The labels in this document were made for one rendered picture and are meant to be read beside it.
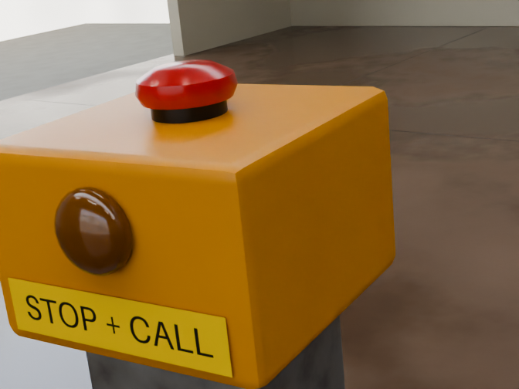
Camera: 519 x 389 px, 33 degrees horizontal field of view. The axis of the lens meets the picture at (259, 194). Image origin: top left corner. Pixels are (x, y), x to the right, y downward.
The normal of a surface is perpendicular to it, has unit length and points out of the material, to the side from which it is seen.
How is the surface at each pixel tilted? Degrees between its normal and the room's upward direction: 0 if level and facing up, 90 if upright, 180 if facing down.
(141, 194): 90
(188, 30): 90
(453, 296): 0
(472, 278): 0
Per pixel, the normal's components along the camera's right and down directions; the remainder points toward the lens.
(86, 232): -0.32, 0.25
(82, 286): -0.51, 0.32
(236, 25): 0.79, 0.12
